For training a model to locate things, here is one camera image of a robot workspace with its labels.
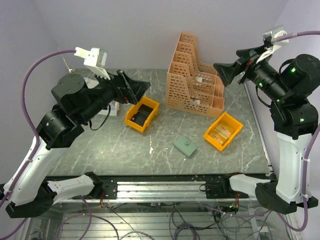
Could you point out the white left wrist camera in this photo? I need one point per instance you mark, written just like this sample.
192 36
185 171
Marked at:
95 60

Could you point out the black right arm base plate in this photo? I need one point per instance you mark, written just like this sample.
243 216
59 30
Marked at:
220 189

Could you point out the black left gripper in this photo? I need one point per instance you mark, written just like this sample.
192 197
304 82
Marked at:
134 90

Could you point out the yellow bin with boxes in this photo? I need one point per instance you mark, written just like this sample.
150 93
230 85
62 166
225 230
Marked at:
222 132

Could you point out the green card holder wallet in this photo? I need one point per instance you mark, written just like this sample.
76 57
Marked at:
185 145

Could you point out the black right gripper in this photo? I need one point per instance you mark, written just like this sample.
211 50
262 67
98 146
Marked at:
227 71

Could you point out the yellow bin with black item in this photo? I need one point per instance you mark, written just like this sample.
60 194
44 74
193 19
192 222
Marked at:
140 115

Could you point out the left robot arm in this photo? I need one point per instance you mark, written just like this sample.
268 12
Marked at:
28 193

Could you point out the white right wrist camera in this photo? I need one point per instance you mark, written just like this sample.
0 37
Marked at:
272 42

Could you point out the aluminium frame rail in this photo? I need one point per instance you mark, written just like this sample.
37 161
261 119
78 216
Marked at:
132 191

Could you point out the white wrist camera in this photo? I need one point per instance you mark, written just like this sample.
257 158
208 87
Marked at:
95 60
272 42

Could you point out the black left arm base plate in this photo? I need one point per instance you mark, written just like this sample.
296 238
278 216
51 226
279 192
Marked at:
107 189

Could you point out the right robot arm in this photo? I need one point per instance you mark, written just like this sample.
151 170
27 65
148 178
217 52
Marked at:
295 123

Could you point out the white plastic box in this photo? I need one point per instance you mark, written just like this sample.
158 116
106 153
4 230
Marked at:
112 107

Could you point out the peach plastic file organizer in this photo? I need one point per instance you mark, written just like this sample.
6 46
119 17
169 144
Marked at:
193 86

